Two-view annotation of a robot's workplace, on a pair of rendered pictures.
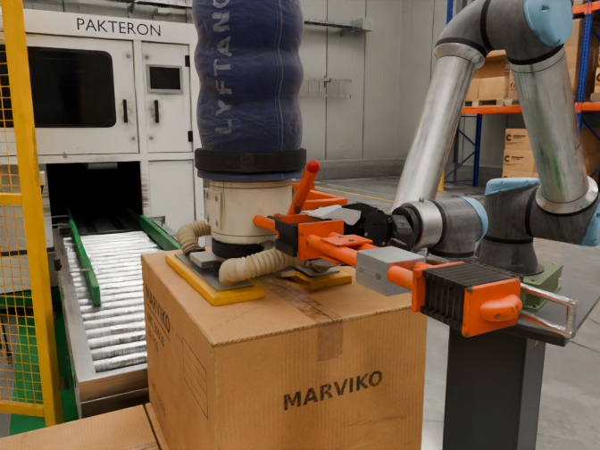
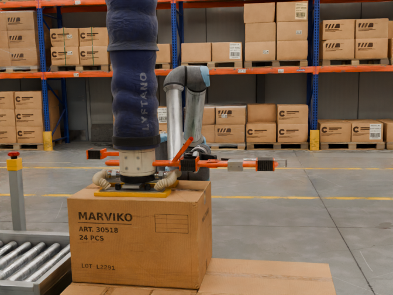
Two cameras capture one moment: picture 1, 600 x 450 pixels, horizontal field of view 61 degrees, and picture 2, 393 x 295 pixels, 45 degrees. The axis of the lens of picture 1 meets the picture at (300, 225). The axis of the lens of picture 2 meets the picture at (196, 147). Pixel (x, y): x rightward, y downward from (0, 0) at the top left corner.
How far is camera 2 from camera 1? 178 cm
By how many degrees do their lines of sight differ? 52
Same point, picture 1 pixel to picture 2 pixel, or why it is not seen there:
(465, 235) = not seen: hidden behind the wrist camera
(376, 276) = (238, 166)
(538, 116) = (196, 110)
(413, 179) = (178, 139)
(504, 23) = (194, 78)
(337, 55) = not seen: outside the picture
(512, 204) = not seen: hidden behind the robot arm
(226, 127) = (147, 127)
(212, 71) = (140, 105)
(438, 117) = (179, 114)
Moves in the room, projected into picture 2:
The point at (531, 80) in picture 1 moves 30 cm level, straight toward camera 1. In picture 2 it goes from (197, 98) to (226, 99)
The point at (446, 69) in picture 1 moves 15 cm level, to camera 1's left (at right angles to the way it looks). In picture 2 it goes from (175, 94) to (157, 96)
